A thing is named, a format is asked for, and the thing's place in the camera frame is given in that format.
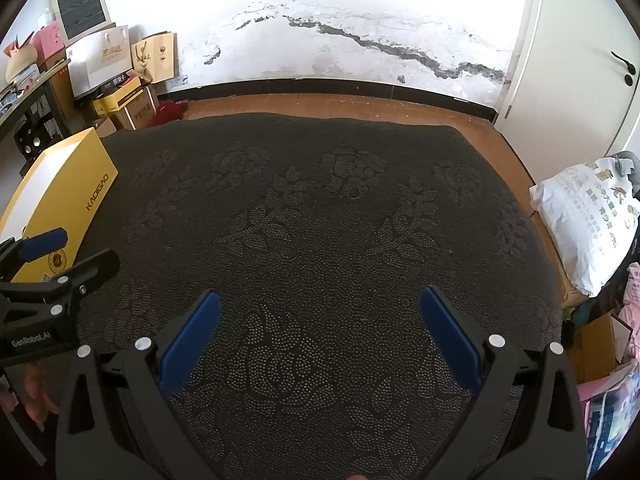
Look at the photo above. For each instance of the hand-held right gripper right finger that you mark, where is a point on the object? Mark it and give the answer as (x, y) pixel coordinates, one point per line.
(450, 340)

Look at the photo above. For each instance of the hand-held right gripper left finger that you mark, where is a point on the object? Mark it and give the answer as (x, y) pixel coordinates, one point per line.
(192, 340)

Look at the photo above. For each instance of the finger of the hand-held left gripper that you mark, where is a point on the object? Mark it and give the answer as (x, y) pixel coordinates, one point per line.
(45, 242)
(95, 267)

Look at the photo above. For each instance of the yellow cardboard box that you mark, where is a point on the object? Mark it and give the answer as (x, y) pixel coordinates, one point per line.
(65, 190)

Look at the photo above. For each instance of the person's left hand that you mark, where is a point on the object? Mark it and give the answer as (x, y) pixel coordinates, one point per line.
(37, 395)

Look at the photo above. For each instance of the black speaker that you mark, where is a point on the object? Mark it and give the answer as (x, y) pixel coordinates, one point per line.
(32, 140)

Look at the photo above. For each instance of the open cardboard box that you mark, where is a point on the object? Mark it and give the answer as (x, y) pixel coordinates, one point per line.
(595, 350)

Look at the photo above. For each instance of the dark desk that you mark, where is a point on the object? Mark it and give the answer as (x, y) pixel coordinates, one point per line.
(25, 97)

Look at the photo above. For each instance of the yellow and black carton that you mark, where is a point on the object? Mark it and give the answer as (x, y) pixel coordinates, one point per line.
(117, 104)

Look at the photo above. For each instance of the brown cardboard box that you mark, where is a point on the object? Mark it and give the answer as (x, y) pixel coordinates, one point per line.
(60, 85)
(137, 110)

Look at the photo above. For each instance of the blue printed box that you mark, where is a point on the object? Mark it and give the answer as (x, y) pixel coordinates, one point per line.
(607, 410)

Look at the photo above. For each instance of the red cloth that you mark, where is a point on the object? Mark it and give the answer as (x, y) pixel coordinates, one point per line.
(170, 111)

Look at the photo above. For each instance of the dark floral blanket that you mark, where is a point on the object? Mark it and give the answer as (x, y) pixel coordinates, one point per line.
(320, 220)

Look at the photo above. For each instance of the black flat box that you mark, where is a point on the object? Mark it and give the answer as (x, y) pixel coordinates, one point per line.
(117, 82)

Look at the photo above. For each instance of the white printed sack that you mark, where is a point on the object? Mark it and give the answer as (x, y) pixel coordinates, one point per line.
(580, 220)

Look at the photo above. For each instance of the pink printed packet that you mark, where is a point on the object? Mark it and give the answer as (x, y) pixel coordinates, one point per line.
(631, 310)

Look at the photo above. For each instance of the white paper bag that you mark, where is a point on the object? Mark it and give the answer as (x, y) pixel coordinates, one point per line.
(97, 62)

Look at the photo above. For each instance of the pink box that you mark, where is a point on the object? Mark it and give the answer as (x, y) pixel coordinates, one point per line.
(47, 42)

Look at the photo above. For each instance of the beige paper bag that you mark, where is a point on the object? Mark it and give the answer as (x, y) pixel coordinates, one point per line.
(160, 57)

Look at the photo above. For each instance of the white monitor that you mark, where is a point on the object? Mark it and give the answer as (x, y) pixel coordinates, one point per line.
(80, 7)

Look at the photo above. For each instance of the white door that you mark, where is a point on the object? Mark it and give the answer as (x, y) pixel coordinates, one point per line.
(565, 60)

